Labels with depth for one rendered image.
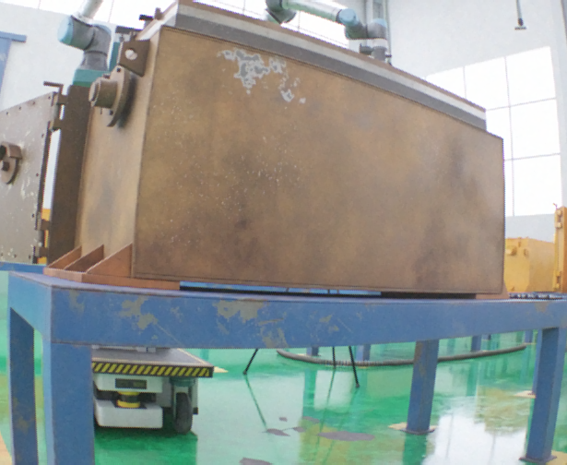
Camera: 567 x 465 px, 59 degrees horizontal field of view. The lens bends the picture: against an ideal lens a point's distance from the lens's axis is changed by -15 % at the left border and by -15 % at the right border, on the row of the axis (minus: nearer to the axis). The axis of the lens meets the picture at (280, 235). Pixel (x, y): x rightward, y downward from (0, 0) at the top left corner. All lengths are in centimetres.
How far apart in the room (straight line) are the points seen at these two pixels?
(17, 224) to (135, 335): 97
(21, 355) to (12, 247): 42
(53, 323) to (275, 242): 63
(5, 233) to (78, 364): 104
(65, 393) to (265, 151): 75
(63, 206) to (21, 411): 64
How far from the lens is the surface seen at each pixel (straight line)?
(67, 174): 175
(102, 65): 241
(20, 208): 189
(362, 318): 128
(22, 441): 173
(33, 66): 1101
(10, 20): 1127
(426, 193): 173
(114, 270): 119
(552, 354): 214
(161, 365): 219
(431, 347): 254
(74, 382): 99
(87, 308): 98
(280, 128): 141
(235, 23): 151
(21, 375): 167
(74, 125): 178
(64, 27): 238
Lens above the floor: 67
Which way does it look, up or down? 4 degrees up
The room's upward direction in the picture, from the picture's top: 3 degrees clockwise
